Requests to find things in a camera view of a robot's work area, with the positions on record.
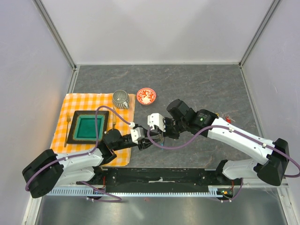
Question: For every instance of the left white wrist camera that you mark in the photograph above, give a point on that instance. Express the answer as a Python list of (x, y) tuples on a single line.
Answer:
[(137, 132)]

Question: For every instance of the orange checkered cloth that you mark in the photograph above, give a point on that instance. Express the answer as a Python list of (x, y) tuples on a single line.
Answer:
[(90, 102)]

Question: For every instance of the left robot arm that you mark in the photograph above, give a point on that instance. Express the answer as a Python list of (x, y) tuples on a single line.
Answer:
[(50, 170)]

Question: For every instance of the silver fork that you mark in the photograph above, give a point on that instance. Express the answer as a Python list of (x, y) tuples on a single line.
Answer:
[(68, 120)]

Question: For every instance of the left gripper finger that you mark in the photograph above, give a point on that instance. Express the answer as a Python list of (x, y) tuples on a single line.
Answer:
[(153, 134), (155, 143)]

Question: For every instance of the grey striped mug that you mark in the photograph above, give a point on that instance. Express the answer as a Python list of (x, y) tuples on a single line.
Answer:
[(121, 99)]

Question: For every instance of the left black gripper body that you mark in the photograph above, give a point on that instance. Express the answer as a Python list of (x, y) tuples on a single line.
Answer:
[(142, 142)]

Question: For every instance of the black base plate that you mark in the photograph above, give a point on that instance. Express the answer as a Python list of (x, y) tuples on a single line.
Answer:
[(159, 180)]

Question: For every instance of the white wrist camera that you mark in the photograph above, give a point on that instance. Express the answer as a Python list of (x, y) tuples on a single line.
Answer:
[(137, 132), (156, 120)]

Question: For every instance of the red white patterned bowl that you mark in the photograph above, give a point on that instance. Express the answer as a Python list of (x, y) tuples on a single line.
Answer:
[(146, 96)]

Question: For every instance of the silver knife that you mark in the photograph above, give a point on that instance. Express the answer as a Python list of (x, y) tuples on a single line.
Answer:
[(114, 120)]

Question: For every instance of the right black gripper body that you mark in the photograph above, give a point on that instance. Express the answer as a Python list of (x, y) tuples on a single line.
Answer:
[(172, 130)]

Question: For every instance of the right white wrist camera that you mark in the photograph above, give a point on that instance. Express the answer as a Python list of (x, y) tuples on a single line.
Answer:
[(156, 120)]

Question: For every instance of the black teal square plate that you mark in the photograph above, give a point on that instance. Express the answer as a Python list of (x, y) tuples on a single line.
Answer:
[(83, 131)]

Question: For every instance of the red tag key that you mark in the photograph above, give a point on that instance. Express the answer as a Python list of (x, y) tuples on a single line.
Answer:
[(229, 119)]

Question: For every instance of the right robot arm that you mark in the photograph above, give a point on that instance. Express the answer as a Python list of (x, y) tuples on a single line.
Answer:
[(267, 160)]

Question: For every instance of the slotted cable duct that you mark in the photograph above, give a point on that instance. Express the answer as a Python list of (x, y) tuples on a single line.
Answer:
[(89, 192)]

